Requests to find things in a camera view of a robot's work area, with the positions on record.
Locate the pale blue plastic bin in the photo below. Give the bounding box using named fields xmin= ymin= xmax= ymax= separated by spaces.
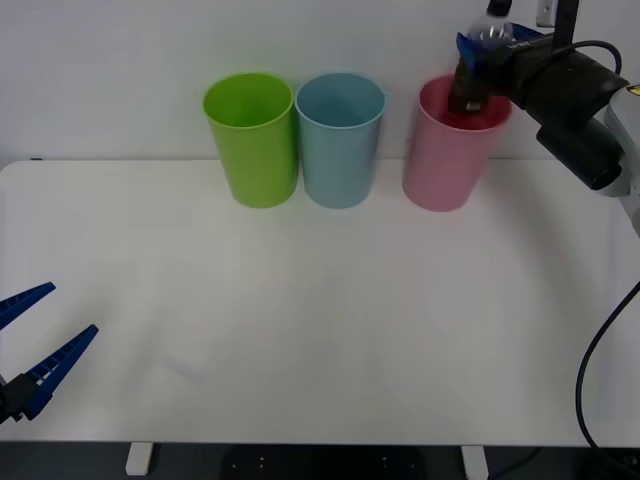
xmin=293 ymin=72 xmax=387 ymax=210

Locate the green plastic bin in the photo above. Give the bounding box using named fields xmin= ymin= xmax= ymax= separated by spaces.
xmin=201 ymin=72 xmax=296 ymax=210

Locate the white table leg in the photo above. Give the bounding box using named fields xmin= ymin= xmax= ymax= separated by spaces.
xmin=124 ymin=442 xmax=154 ymax=477
xmin=460 ymin=445 xmax=489 ymax=480

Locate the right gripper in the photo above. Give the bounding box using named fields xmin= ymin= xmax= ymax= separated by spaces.
xmin=455 ymin=21 xmax=552 ymax=100

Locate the small dark plastic bottle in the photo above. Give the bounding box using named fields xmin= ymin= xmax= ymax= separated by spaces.
xmin=446 ymin=0 xmax=516 ymax=116

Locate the pink plastic bin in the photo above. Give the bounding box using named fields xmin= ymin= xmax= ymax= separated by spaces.
xmin=401 ymin=74 xmax=513 ymax=213

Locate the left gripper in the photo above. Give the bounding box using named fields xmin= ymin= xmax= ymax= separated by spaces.
xmin=0 ymin=281 xmax=100 ymax=427

